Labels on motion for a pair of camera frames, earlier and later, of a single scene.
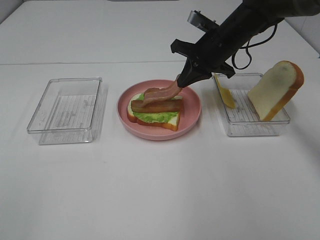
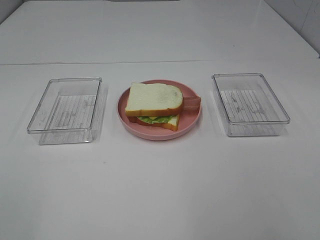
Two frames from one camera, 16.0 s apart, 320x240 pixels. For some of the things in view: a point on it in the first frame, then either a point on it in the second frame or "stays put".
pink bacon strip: [154, 93] -> [190, 106]
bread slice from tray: [173, 124] stays put
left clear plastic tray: [71, 111] stays put
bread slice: [273, 90] -> [154, 100]
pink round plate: [189, 117] stays put
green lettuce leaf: [157, 117] stays put
